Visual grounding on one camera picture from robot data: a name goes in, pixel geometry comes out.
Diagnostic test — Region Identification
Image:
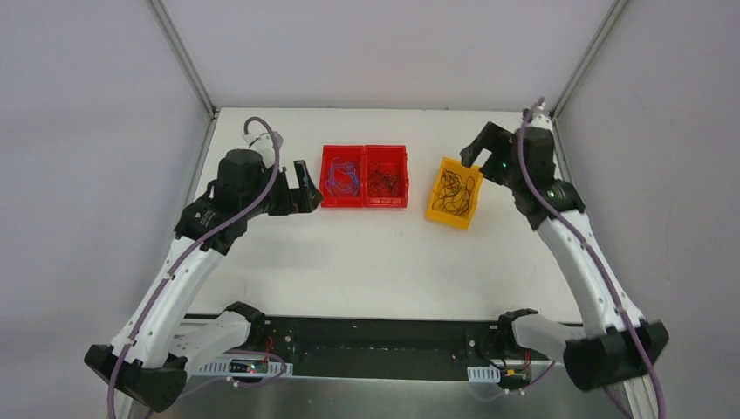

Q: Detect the purple wire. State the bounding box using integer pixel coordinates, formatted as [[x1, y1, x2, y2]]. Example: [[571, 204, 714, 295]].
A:
[[323, 159, 362, 198]]

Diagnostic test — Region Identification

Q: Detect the thin black wire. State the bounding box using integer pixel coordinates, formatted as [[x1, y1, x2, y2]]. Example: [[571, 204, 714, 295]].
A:
[[433, 166, 478, 218]]

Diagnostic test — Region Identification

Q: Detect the black striped wire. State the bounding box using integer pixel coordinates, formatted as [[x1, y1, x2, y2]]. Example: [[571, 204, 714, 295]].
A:
[[367, 164, 404, 198]]

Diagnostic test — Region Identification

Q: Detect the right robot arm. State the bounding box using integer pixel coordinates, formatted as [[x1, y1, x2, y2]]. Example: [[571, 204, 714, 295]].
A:
[[460, 122, 669, 392]]

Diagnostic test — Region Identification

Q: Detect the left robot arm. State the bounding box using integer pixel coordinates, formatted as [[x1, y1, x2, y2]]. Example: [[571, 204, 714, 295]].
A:
[[84, 148, 323, 417]]

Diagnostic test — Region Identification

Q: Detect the red double bin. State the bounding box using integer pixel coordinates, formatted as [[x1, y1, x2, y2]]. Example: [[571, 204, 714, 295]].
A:
[[319, 145, 409, 209]]

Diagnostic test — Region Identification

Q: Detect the yellow bin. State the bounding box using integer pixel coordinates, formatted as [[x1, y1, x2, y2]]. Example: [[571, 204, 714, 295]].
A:
[[425, 157, 483, 230]]

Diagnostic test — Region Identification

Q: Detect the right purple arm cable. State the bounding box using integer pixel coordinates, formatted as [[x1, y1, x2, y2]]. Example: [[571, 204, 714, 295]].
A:
[[516, 97, 668, 419]]

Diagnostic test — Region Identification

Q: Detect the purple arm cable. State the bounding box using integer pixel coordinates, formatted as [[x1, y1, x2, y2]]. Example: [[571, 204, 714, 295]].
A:
[[516, 97, 668, 419], [106, 116, 289, 419]]

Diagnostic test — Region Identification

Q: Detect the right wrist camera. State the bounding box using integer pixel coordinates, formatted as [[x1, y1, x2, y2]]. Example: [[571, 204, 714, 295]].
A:
[[522, 103, 553, 132]]

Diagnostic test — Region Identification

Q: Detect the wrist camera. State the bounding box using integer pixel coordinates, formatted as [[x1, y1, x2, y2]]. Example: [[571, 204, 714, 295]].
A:
[[243, 132, 284, 166], [522, 103, 553, 132]]

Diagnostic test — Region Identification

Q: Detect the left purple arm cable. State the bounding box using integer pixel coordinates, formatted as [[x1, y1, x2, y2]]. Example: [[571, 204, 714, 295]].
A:
[[106, 116, 289, 419]]

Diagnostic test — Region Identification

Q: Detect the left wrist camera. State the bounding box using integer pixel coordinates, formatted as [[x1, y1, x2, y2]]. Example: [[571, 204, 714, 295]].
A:
[[243, 132, 284, 166]]

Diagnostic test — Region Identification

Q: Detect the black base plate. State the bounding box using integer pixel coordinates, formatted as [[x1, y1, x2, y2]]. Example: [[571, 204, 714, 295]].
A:
[[209, 316, 551, 383]]

